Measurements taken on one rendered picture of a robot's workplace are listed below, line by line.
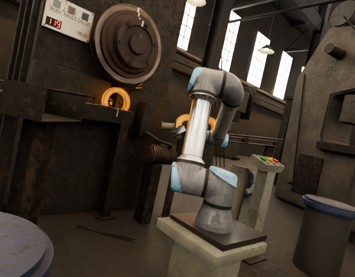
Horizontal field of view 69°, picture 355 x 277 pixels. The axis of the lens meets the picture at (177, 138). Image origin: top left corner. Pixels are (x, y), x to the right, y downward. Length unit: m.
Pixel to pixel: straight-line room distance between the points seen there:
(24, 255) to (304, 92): 3.78
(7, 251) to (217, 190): 0.72
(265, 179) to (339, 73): 2.41
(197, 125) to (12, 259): 0.77
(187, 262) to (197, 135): 0.49
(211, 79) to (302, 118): 2.87
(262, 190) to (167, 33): 1.31
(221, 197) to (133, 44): 1.03
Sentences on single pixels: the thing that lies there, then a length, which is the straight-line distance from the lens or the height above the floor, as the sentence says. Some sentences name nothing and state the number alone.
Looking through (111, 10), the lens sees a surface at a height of 1.26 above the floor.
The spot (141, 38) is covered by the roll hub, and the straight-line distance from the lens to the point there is 1.67.
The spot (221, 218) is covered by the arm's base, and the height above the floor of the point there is 0.38.
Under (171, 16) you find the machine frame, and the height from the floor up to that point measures 1.49.
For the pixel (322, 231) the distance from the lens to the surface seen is 1.79.
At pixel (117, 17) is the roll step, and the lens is 1.70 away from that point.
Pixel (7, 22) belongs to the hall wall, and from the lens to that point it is 7.78.
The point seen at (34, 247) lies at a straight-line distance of 0.52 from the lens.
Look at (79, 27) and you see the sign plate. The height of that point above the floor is 1.13.
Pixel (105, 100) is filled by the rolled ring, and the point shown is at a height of 0.74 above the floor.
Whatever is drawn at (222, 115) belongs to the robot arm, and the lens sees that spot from 1.25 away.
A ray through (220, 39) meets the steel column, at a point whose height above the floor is 2.80.
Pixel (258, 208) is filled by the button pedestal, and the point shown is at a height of 0.31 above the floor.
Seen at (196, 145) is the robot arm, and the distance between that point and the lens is 1.03.
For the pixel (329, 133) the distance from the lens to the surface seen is 3.81.
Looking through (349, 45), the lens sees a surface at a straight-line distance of 3.88.
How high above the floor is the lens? 0.67
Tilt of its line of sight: 2 degrees down
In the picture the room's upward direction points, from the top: 12 degrees clockwise
